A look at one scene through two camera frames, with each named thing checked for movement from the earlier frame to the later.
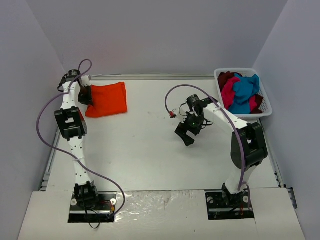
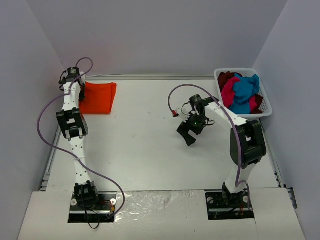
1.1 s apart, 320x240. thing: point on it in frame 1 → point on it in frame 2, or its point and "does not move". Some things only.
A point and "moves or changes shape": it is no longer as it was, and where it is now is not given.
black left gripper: [85, 95] → [81, 93]
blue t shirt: [244, 89] does not move
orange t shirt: [108, 99] moves or changes shape
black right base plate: [221, 204] does not move
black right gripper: [186, 127] does not move
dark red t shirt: [222, 78] does not move
